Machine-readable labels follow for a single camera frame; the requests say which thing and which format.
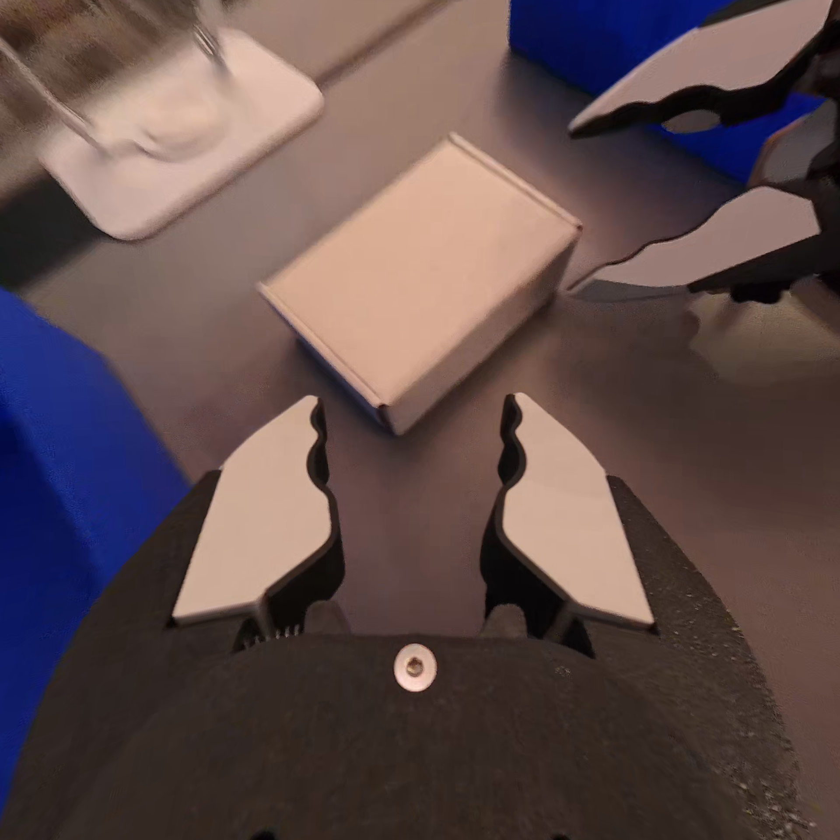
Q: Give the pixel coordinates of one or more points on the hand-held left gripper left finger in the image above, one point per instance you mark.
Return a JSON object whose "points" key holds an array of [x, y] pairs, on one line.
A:
{"points": [[256, 525]]}

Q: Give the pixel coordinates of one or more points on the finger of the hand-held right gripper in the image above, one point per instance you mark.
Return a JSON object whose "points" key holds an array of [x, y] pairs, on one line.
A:
{"points": [[741, 236], [709, 65]]}

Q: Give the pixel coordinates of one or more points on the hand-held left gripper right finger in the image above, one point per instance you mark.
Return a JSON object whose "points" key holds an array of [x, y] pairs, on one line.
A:
{"points": [[564, 525]]}

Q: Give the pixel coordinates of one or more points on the blue plastic bin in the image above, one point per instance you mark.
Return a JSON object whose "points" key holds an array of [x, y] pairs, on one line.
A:
{"points": [[590, 46], [65, 492]]}

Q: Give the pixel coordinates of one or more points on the white cardboard mailer box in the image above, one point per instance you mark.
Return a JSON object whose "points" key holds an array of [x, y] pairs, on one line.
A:
{"points": [[420, 275]]}

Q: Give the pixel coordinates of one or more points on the white document stand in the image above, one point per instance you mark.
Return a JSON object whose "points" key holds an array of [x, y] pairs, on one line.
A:
{"points": [[262, 111]]}

